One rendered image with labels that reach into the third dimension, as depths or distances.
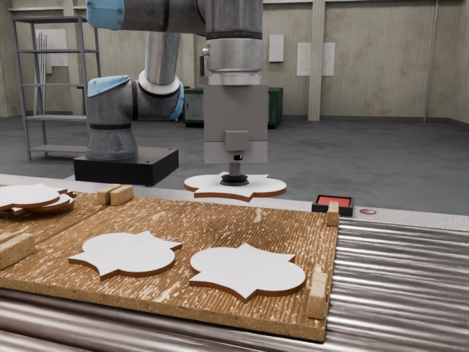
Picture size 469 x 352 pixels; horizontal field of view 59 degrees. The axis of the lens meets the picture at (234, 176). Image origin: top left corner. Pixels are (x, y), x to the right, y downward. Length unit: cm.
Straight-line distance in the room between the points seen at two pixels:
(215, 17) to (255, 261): 31
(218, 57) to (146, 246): 27
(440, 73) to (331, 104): 268
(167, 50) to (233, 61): 60
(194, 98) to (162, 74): 826
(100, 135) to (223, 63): 74
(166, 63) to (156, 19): 53
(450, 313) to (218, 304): 26
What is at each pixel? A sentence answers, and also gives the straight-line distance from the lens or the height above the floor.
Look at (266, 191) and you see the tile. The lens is 56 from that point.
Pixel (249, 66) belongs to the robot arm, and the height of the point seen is 118.
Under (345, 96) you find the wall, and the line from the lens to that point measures 1131.
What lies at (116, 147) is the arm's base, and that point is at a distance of 124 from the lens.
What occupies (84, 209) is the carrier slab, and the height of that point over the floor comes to 94.
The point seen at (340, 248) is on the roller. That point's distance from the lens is 66.
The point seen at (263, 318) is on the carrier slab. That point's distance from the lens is 44.
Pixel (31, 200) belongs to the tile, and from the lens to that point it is 77.
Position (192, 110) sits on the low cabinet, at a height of 40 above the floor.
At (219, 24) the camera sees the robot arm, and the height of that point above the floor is 123.
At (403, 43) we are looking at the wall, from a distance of 1149.
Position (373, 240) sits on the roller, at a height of 91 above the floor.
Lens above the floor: 117
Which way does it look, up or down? 14 degrees down
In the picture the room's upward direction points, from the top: straight up
